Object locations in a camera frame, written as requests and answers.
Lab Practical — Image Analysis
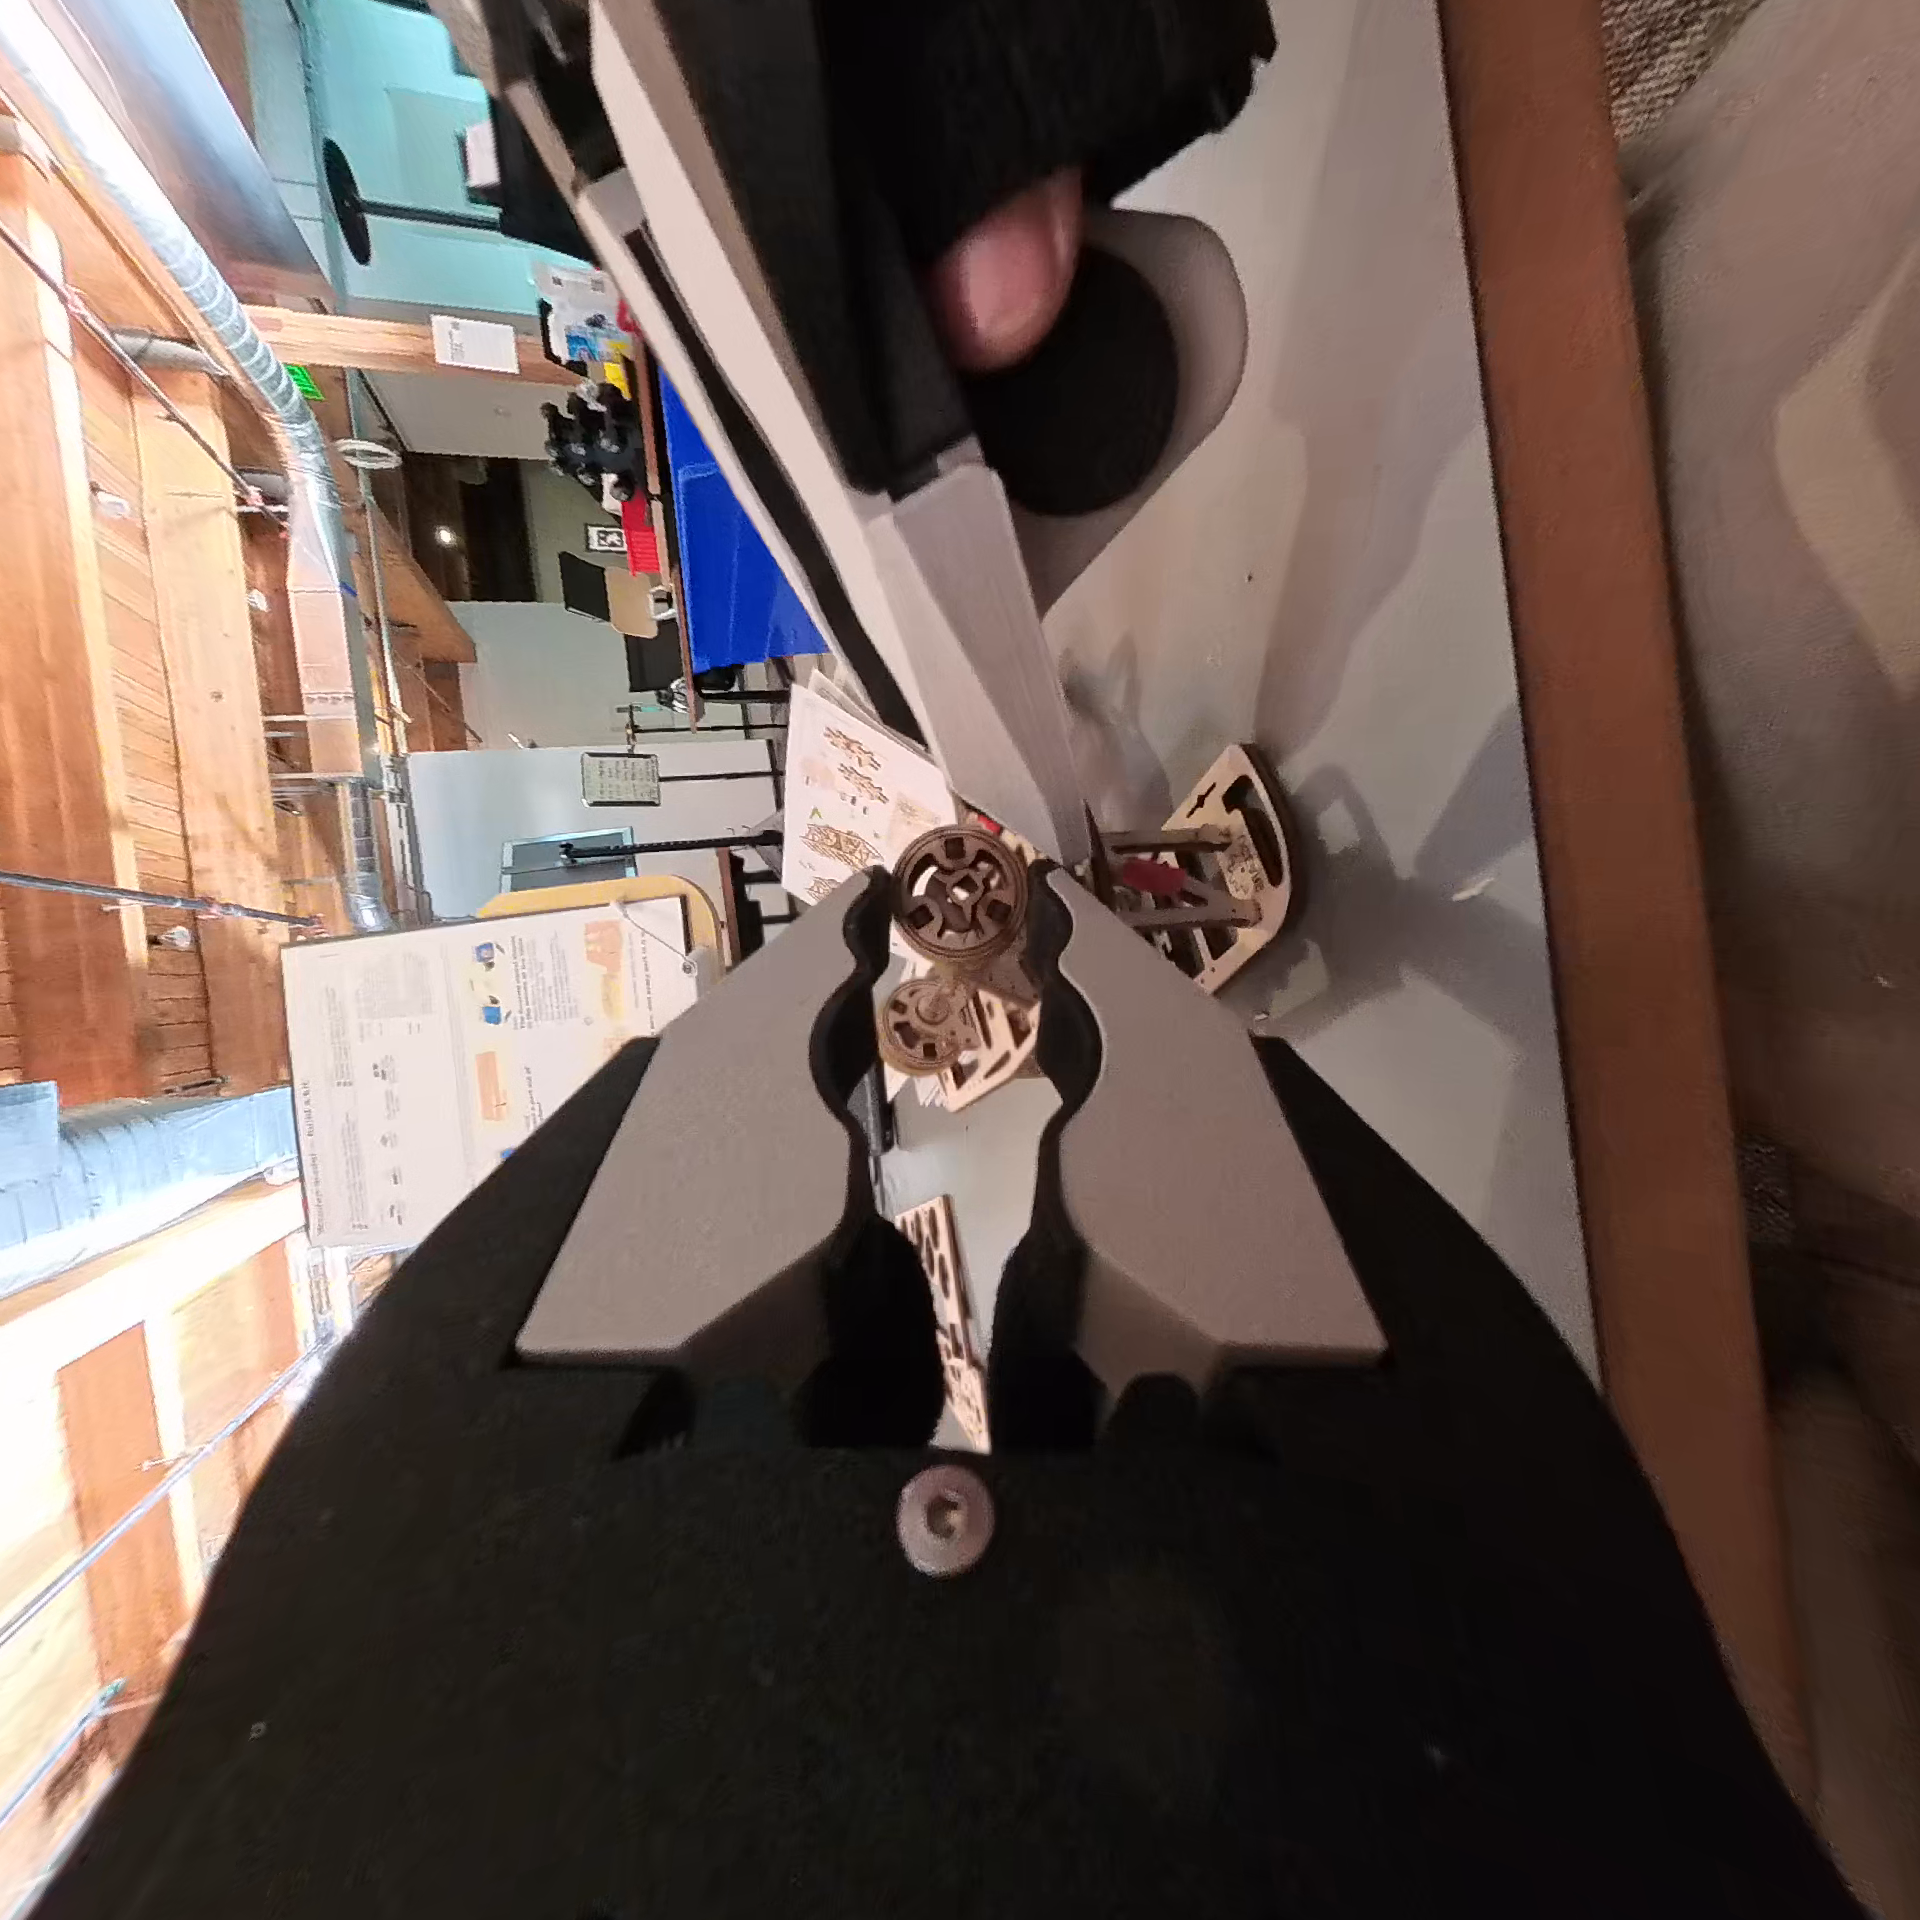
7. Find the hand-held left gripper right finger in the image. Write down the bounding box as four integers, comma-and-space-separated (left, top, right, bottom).
1031, 869, 1393, 1388

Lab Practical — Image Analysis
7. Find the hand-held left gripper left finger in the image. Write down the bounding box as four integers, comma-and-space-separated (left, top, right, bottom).
512, 868, 900, 1369

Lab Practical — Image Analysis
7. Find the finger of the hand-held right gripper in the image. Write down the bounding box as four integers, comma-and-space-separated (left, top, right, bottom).
574, 168, 941, 753
591, 0, 1096, 869

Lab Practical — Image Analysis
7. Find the wooden wheel axle assembly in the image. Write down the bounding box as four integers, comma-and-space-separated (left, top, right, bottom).
874, 822, 1046, 1115

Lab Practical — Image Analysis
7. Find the person's right hand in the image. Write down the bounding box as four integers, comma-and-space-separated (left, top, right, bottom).
920, 162, 1093, 374

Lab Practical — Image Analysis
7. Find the pale wooden parts sheet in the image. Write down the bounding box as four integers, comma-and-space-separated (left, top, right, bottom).
778, 672, 962, 907

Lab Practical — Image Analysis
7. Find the wooden parts sheet with cutouts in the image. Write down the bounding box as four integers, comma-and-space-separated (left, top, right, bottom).
892, 1194, 994, 1453

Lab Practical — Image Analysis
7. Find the printed instruction sheet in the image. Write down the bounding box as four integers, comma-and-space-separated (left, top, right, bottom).
278, 885, 725, 1250

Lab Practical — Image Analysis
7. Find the grey partition panel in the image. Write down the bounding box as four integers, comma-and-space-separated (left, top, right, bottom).
402, 739, 792, 920

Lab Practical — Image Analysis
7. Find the black round-base stand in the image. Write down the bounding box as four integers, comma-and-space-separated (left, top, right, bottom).
316, 136, 505, 270

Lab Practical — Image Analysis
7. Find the wooden mechanical model frame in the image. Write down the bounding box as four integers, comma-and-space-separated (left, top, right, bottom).
1093, 739, 1299, 996

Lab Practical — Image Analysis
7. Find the silver ventilation duct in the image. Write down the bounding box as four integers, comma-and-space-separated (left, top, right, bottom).
0, 1080, 305, 1297
146, 209, 402, 926

